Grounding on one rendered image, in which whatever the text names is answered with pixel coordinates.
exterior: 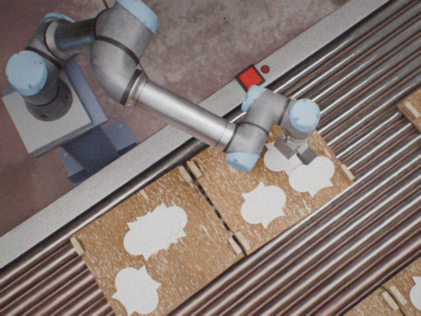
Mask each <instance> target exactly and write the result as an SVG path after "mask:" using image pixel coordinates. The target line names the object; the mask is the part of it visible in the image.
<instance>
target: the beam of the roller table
mask: <svg viewBox="0 0 421 316"><path fill-rule="evenodd" d="M393 1H394V0H349V1H347V2H345V3H344V4H342V5H341V6H340V7H338V8H336V9H335V10H334V11H332V12H331V13H330V14H328V15H327V16H325V17H324V18H322V19H321V20H320V21H318V22H317V23H315V24H314V25H312V26H311V27H309V28H308V29H307V30H305V31H303V32H302V33H301V34H299V35H298V36H296V37H294V39H292V40H291V41H289V42H288V43H286V44H285V45H283V46H282V47H280V48H279V49H278V50H276V51H275V52H274V53H272V54H270V55H269V56H267V57H265V58H264V59H263V60H262V61H260V62H259V63H258V64H256V65H254V66H255V67H256V68H257V69H258V70H259V72H260V73H261V74H262V76H263V77H264V78H265V80H266V82H265V83H263V84H262V85H261V86H260V87H264V88H269V87H271V86H272V85H274V84H276V83H277V82H279V81H280V80H282V79H283V78H284V77H285V76H286V75H288V74H290V73H291V72H293V71H295V70H296V69H297V68H299V67H300V66H301V65H303V64H304V63H306V62H307V61H308V60H310V59H312V58H313V57H314V56H316V55H317V54H318V53H320V52H321V51H323V50H324V49H325V48H327V47H329V46H331V44H333V43H334V42H335V41H338V40H339V39H340V38H342V37H343V36H344V35H345V34H347V33H349V32H350V31H352V30H353V29H355V28H356V27H357V26H359V25H360V24H362V23H364V22H365V21H366V20H367V19H368V18H371V17H372V16H373V15H375V13H377V12H379V11H381V10H382V9H383V8H384V7H386V6H388V5H389V4H391V3H392V2H393ZM263 65H267V66H268V67H269V69H270V71H269V72H268V73H263V72H262V71H261V67H262V66H263ZM245 96H246V92H245V91H244V89H243V87H241V85H240V84H238V82H237V81H236V80H235V79H234V80H233V81H231V82H229V83H228V84H227V85H225V86H223V87H222V88H220V89H219V90H218V91H216V92H215V93H213V94H212V95H211V96H209V97H207V98H206V99H205V100H203V101H202V102H200V103H198V104H197V105H199V106H201V107H202V108H204V109H206V110H208V111H210V112H212V113H214V114H216V115H218V116H220V117H222V118H224V119H225V118H227V117H228V116H230V115H231V114H232V113H234V112H235V111H237V110H238V109H240V107H242V103H243V101H244V99H245ZM194 139H196V138H195V137H193V136H191V135H189V134H187V133H185V132H183V131H181V130H179V129H176V128H175V127H174V126H172V125H170V124H168V125H166V126H165V127H163V129H161V130H159V131H158V132H156V133H154V134H153V135H152V136H150V137H149V138H147V139H146V140H144V141H143V142H141V143H139V144H138V145H136V146H135V147H134V148H132V150H130V151H128V152H127V153H126V154H124V155H122V156H120V157H119V158H118V159H116V160H115V161H113V162H112V163H110V164H108V165H107V166H105V167H104V168H103V169H102V170H100V171H99V172H97V173H95V174H94V175H92V176H91V177H89V178H88V179H87V180H85V181H83V182H81V184H79V185H78V186H76V187H75V188H73V189H71V190H70V191H68V192H67V193H66V194H64V195H62V196H60V198H58V199H57V200H55V201H54V202H53V203H51V204H49V205H47V206H46V207H45V208H43V209H42V210H40V211H39V212H37V213H36V214H34V215H32V216H31V217H30V218H28V219H26V221H24V222H22V223H21V224H19V225H17V226H16V227H15V228H13V229H12V230H11V231H9V232H7V233H5V234H4V235H2V236H1V237H0V273H2V272H3V271H4V270H6V269H7V268H9V267H10V266H12V265H14V264H15V263H16V262H17V261H19V260H20V259H22V258H23V257H25V256H27V254H29V253H30V252H32V251H34V250H35V249H36V248H38V247H39V246H41V245H42V244H43V243H45V242H47V241H49V240H50V239H51V238H52V237H53V236H55V235H56V234H58V233H60V232H61V231H63V230H64V229H66V228H67V227H68V226H69V225H71V224H73V223H74V222H75V221H78V220H79V219H80V218H82V217H83V216H84V215H85V214H87V213H89V212H90V211H92V210H93V209H95V208H96V207H97V206H99V205H101V204H103V203H104V202H105V201H106V200H107V199H109V198H110V197H112V196H114V195H115V194H116V193H118V192H120V191H121V190H122V189H124V188H125V187H127V186H128V185H129V184H131V183H132V182H133V181H135V180H137V179H138V178H139V177H141V176H143V175H144V174H146V173H147V172H149V171H150V170H152V169H153V168H154V167H155V166H157V165H158V164H160V163H161V162H163V161H164V160H166V159H167V158H169V157H170V156H172V155H173V154H175V153H176V152H177V151H179V150H181V149H183V147H184V146H186V145H187V144H189V143H190V142H192V141H193V140H194Z"/></svg>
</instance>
